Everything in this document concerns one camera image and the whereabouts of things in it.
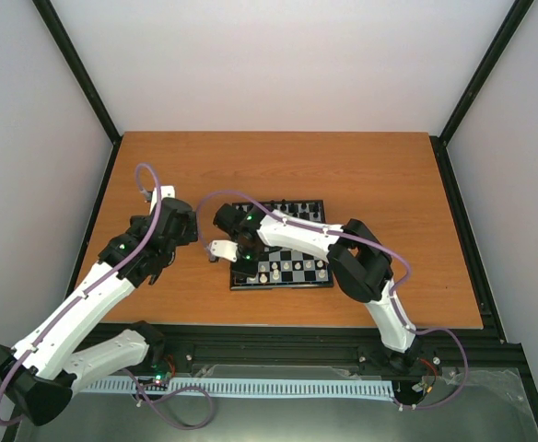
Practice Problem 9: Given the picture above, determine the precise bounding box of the black silver chess board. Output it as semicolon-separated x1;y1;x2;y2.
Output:
229;200;333;291

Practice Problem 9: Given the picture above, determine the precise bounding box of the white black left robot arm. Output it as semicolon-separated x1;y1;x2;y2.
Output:
0;186;198;426

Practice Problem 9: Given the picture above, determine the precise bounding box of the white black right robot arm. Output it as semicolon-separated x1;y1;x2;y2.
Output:
205;203;420;374

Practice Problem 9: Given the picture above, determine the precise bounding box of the small electronics board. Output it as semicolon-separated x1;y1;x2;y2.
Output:
147;360;176;386

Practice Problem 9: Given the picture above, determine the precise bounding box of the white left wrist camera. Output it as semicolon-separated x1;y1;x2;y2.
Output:
150;185;176;201

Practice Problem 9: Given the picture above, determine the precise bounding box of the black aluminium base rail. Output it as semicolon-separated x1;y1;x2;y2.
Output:
156;324;530;379

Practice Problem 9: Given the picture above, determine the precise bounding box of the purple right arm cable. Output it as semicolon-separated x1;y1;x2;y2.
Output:
196;189;470;412

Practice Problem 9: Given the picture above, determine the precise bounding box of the light blue slotted cable duct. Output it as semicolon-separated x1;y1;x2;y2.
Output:
82;376;395;400

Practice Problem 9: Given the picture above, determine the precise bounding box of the left black frame post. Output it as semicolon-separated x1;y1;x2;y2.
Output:
31;0;123;144

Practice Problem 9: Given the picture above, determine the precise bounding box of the black frame post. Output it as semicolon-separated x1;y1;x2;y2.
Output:
437;0;535;139
31;0;123;144

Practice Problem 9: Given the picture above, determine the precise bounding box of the right black frame post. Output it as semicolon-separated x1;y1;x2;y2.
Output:
437;0;535;139

